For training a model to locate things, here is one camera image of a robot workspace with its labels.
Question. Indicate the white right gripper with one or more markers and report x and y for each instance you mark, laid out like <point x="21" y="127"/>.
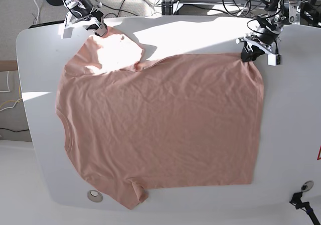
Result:
<point x="92" y="22"/>

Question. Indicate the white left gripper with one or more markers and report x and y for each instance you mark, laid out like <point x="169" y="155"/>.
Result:
<point x="260" y="41"/>

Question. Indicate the pink T-shirt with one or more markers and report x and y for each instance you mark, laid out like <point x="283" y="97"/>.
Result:
<point x="183" y="120"/>

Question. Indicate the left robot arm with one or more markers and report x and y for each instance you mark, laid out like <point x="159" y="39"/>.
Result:
<point x="282" y="12"/>

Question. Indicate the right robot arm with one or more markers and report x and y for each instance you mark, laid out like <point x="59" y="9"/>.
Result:
<point x="83" y="14"/>

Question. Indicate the metal table grommet right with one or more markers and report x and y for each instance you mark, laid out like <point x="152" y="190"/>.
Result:
<point x="308" y="185"/>

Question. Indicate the metal table grommet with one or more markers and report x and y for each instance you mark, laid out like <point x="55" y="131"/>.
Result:
<point x="94" y="196"/>
<point x="308" y="185"/>

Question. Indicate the metal table grommet left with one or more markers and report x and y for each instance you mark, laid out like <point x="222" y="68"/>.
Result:
<point x="94" y="196"/>

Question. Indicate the black camera clamp mount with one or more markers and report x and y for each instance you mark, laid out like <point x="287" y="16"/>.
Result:
<point x="305" y="206"/>

